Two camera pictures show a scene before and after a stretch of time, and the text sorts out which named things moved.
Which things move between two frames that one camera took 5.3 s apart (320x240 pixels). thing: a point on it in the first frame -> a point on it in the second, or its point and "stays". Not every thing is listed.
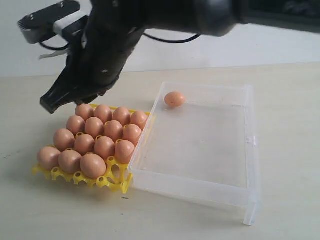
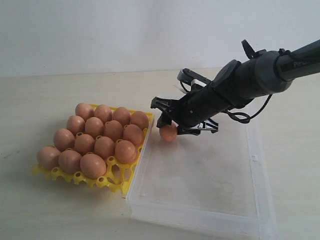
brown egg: [94, 127] stays
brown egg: [85, 111] stays
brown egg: [104, 146] stays
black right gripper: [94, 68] -> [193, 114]
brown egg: [139, 118] stays
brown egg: [175, 99] -> [169, 132]
